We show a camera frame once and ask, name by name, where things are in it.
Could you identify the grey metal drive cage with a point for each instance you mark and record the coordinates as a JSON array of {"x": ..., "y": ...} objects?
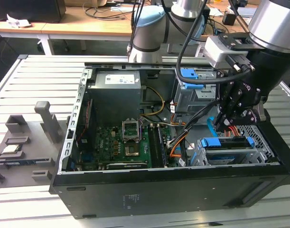
[{"x": 187, "y": 99}]

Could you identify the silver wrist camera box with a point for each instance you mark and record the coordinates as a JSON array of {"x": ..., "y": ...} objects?
[{"x": 218, "y": 52}]

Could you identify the hard disk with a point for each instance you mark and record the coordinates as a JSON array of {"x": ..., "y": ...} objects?
[{"x": 211, "y": 142}]

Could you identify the black PC case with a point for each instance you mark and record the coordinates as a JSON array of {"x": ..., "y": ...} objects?
[{"x": 159, "y": 194}]

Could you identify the black graphics card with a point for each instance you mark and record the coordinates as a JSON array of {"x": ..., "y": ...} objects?
[{"x": 125, "y": 165}]

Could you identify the silver CPU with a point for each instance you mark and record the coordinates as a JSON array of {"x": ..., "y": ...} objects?
[{"x": 10, "y": 149}]

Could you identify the black monitor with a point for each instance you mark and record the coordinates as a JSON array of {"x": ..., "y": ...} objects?
[{"x": 28, "y": 9}]

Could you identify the crumpled white paper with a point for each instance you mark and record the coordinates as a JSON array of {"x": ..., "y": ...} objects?
[{"x": 17, "y": 21}]

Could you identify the black RAM slot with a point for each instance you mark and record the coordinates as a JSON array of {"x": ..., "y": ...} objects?
[
  {"x": 163, "y": 147},
  {"x": 153, "y": 147}
]

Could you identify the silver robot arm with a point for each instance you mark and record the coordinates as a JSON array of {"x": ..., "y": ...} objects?
[{"x": 147, "y": 35}]

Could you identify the small black box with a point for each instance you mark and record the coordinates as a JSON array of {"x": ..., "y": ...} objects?
[{"x": 229, "y": 18}]

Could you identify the green motherboard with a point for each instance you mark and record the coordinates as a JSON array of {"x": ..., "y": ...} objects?
[{"x": 106, "y": 142}]

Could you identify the wooden desk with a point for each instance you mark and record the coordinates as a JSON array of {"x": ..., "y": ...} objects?
[{"x": 64, "y": 28}]

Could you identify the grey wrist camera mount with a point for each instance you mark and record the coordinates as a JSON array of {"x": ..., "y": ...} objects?
[{"x": 263, "y": 112}]

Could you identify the grey power supply unit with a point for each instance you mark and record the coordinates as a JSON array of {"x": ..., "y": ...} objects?
[{"x": 114, "y": 102}]

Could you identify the square chipset heatsink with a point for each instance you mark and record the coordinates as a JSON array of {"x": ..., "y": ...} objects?
[{"x": 133, "y": 150}]

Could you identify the blue plastic drive latch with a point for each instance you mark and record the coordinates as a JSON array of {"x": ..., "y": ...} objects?
[{"x": 189, "y": 78}]

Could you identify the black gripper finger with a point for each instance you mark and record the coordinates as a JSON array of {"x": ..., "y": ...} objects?
[
  {"x": 249, "y": 117},
  {"x": 230, "y": 99}
]

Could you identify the grey parts rack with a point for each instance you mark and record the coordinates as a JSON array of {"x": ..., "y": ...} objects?
[{"x": 28, "y": 154}]

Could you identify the metal disk bay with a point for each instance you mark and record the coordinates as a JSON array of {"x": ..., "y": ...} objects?
[{"x": 254, "y": 156}]

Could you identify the RAM stick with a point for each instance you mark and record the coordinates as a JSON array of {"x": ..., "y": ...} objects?
[{"x": 19, "y": 163}]

